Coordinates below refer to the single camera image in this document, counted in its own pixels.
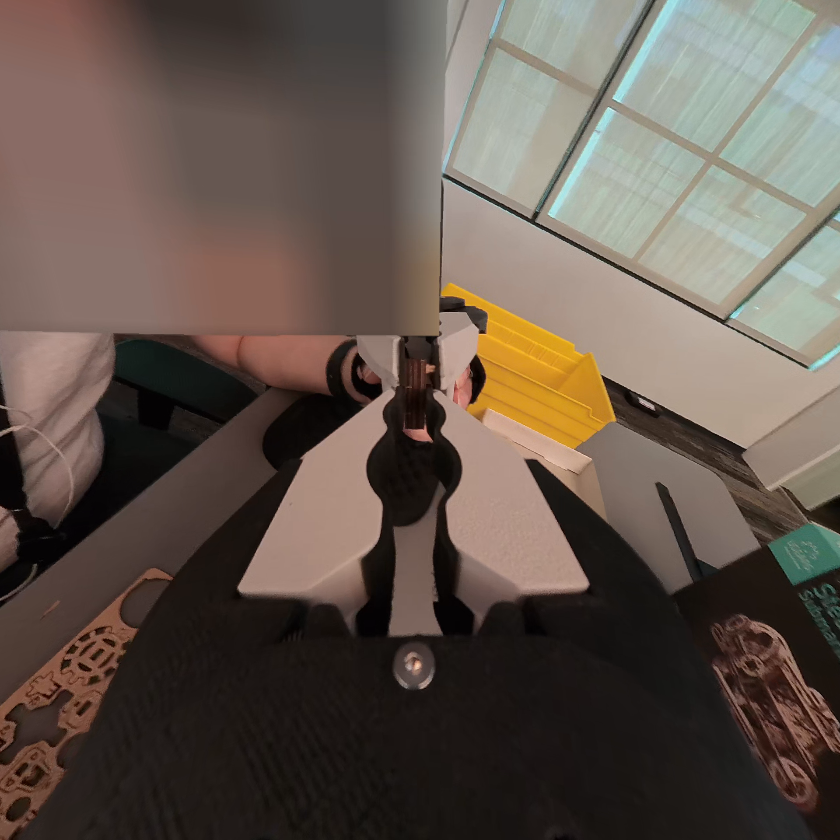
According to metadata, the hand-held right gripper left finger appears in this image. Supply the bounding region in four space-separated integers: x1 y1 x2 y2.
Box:
236 394 403 637

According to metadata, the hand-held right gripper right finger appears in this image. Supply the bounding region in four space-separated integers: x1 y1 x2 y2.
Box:
427 394 591 637

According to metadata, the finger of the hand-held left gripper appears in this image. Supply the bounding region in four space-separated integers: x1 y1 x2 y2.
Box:
357 336 403 393
433 311 481 398

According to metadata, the person's left forearm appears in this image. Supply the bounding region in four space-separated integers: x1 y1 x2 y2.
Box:
197 335 358 396

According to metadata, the laser-cut wooden parts sheet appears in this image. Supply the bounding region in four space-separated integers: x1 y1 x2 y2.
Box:
0 567 175 840

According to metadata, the black model kit box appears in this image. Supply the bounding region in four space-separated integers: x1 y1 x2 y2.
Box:
672 525 840 840

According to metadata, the person's left hand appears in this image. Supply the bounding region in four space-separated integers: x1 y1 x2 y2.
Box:
354 357 479 444

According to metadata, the white cardboard tray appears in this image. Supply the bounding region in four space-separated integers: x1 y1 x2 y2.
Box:
469 408 595 475

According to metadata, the teal chair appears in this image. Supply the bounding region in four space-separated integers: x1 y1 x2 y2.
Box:
113 338 258 431

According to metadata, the black pointed bar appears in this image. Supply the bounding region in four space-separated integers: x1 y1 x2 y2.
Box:
656 482 716 581

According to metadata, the white t-shirt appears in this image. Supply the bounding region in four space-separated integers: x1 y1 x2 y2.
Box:
0 331 118 572

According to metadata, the large grid window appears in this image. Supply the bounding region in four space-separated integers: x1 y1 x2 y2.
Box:
445 0 840 370

